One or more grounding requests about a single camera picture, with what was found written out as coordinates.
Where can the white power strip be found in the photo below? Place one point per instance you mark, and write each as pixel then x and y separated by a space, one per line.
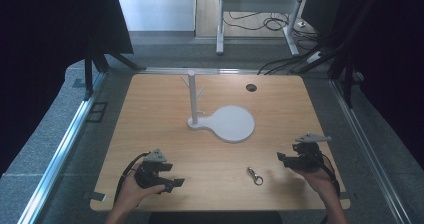
pixel 314 57

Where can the white branched hanger stand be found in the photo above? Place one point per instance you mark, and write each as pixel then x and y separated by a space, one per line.
pixel 230 122

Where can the aluminium floor rail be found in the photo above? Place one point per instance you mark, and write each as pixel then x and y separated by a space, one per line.
pixel 366 144
pixel 63 147

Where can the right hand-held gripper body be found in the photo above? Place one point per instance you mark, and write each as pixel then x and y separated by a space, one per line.
pixel 308 157

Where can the small white plug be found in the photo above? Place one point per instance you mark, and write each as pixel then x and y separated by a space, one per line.
pixel 301 24

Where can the person's left hand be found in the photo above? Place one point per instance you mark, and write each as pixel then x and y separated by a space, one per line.
pixel 133 192

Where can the person's right hand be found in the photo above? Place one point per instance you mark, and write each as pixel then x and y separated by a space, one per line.
pixel 316 181

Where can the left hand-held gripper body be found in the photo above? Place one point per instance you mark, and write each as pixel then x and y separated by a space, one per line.
pixel 150 176

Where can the dark curtain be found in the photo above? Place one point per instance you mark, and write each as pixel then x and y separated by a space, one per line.
pixel 43 50
pixel 390 67

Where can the black metal stand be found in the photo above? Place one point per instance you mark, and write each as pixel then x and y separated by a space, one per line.
pixel 348 84
pixel 89 70

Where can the white desk frame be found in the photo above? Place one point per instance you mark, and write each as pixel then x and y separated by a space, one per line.
pixel 256 4

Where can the person's dark clothing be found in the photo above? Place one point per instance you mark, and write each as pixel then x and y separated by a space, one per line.
pixel 213 218

